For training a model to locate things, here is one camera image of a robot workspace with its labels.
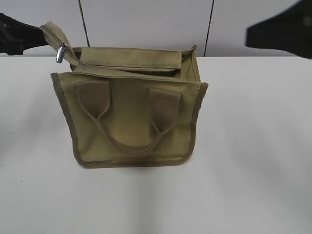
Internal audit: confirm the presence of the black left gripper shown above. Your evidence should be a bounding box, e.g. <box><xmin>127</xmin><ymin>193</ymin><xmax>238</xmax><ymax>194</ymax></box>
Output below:
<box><xmin>0</xmin><ymin>13</ymin><xmax>48</xmax><ymax>55</ymax></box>

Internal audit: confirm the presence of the silver metal zipper pull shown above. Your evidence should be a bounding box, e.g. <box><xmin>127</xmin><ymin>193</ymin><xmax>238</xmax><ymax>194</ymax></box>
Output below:
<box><xmin>56</xmin><ymin>43</ymin><xmax>67</xmax><ymax>64</ymax></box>

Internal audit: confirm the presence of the yellow canvas tote bag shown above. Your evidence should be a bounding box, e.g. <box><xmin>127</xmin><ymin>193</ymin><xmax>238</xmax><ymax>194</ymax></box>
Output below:
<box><xmin>41</xmin><ymin>22</ymin><xmax>208</xmax><ymax>168</ymax></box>

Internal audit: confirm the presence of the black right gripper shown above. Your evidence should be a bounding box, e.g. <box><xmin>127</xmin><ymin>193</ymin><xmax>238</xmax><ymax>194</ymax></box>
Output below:
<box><xmin>245</xmin><ymin>0</ymin><xmax>312</xmax><ymax>59</ymax></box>

